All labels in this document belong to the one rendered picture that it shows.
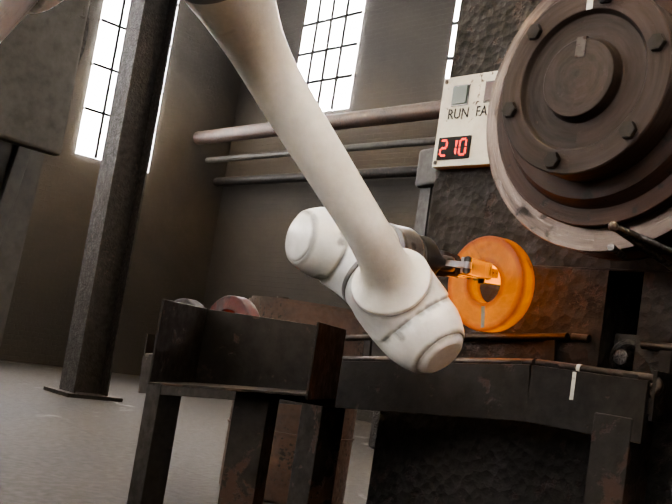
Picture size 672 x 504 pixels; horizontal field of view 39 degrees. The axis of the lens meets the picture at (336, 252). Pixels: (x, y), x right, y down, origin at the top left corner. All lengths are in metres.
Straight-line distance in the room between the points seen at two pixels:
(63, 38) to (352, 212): 2.86
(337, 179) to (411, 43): 9.99
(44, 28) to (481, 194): 2.38
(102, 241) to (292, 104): 7.05
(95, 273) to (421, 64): 4.64
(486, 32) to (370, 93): 9.42
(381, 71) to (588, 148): 9.94
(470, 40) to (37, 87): 2.20
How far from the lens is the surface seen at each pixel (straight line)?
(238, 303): 2.04
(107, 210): 8.11
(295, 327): 1.67
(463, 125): 1.82
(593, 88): 1.38
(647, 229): 1.39
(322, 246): 1.24
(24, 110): 3.73
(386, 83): 11.14
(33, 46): 3.78
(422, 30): 11.01
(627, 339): 1.53
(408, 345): 1.16
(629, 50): 1.40
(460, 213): 1.80
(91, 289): 8.07
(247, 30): 1.02
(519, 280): 1.50
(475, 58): 1.89
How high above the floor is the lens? 0.68
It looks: 6 degrees up
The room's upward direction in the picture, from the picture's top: 9 degrees clockwise
